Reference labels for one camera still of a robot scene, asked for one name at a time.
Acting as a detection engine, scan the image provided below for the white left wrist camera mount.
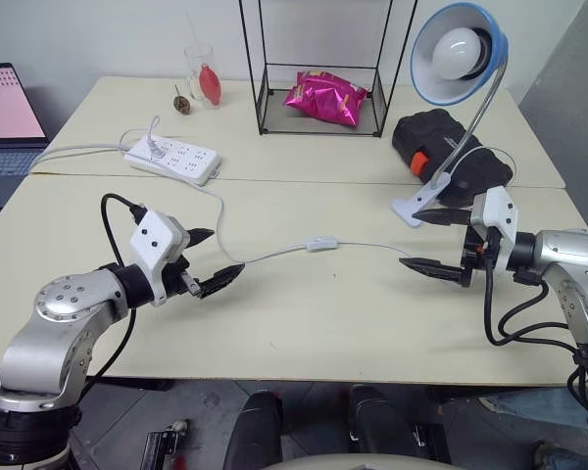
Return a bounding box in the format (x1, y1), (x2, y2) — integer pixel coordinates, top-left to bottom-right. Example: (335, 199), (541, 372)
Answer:
(128, 210), (190, 307)

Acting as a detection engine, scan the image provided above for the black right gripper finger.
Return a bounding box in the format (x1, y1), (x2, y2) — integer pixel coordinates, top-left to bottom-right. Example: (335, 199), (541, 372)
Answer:
(399, 256), (472, 289)
(412, 208), (473, 228)

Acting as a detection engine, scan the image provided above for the white inline cord switch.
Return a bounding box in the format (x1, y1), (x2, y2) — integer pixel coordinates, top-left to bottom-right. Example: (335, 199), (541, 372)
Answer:
(304, 235), (340, 254)

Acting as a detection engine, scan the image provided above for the black caster bracket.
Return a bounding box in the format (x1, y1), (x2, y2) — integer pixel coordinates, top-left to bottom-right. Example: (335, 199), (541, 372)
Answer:
(140, 419), (190, 470)

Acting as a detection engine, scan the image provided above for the small brown spinning top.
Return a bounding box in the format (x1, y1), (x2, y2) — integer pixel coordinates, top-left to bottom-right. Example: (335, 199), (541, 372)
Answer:
(172, 83), (193, 116)

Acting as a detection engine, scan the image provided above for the dark rounded shape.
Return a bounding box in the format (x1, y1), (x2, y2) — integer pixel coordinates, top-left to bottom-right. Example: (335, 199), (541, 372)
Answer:
(223, 390), (283, 470)
(346, 384), (452, 464)

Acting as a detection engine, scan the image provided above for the black wire frame rack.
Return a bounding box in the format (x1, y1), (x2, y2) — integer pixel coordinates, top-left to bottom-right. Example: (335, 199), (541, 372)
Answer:
(238, 0), (419, 139)

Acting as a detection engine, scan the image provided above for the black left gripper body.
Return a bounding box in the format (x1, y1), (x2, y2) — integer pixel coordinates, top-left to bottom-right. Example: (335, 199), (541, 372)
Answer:
(161, 229), (205, 301)

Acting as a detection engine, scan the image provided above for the beige rounded surface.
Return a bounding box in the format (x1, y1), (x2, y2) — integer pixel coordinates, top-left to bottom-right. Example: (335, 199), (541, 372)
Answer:
(259, 452), (453, 470)

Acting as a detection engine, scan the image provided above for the pink snack bag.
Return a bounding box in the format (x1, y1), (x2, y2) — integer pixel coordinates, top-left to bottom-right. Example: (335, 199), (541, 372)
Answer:
(283, 70), (369, 129)

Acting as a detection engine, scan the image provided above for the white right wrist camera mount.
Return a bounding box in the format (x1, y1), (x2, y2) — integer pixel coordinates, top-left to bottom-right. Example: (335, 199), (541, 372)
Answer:
(469, 185), (518, 271)

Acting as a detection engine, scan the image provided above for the white power strip cord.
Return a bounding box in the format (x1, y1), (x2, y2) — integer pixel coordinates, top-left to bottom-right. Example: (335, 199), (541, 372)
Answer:
(28, 140), (128, 173)

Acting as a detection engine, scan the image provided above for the red rubber bulb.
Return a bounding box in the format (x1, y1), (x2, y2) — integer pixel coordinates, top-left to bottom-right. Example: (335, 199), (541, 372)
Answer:
(199, 63), (224, 107)

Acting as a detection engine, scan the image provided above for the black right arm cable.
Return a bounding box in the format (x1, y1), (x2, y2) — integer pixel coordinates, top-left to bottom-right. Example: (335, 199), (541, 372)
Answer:
(483, 228), (584, 352)

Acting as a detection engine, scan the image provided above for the black tool case orange latch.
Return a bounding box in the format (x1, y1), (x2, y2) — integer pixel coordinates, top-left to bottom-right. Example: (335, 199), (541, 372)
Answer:
(390, 109), (515, 208)

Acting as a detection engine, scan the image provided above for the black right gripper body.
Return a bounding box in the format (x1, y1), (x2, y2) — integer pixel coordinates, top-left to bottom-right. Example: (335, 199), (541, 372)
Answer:
(460, 223), (503, 289)

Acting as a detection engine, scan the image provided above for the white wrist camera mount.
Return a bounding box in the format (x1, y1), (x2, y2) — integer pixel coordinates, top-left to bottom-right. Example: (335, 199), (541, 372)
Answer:
(128, 210), (190, 307)
(469, 185), (518, 271)

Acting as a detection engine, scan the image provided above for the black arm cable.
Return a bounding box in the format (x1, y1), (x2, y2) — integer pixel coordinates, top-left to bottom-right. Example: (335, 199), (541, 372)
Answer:
(483, 228), (584, 352)
(80, 193), (151, 393)

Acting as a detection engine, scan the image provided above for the blue gooseneck clip desk lamp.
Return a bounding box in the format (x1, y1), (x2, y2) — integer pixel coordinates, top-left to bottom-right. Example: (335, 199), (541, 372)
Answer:
(390, 2), (512, 229)

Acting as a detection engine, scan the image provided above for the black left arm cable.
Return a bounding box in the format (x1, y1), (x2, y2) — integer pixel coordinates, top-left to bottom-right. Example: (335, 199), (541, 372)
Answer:
(80, 193), (151, 393)

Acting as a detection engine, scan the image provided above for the white cord with switch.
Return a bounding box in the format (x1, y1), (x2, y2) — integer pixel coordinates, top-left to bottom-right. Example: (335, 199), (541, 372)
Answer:
(119, 116), (516, 265)

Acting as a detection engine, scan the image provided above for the grey laptop pink screen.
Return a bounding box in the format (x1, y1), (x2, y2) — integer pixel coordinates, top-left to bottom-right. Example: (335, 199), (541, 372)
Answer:
(0, 62), (51, 210)

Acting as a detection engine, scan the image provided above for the clear glass mug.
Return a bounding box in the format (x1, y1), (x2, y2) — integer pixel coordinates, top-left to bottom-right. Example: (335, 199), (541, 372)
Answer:
(182, 44), (225, 110)

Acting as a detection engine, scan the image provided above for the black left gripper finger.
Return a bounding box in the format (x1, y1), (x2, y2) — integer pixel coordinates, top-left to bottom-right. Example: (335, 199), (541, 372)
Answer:
(197, 262), (247, 301)
(183, 227), (216, 253)

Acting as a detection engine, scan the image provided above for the white power strip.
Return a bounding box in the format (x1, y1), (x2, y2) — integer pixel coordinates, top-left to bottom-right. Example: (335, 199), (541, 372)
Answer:
(123, 135), (222, 187)

